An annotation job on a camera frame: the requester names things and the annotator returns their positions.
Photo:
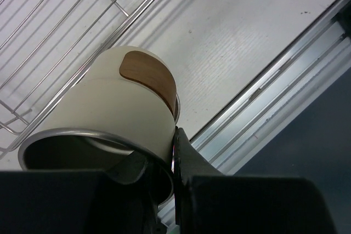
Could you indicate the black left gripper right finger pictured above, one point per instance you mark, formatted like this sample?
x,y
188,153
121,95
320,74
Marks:
x,y
207,201

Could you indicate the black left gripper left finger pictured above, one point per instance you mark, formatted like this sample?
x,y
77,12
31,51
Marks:
x,y
121,200

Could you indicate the cream brown cup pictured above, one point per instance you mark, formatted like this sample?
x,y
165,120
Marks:
x,y
177,109
127,101

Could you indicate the aluminium mounting rail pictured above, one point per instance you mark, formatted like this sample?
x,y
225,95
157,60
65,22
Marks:
x,y
293,120

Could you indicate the chrome wire dish rack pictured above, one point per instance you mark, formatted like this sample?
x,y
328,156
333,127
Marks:
x,y
46,47

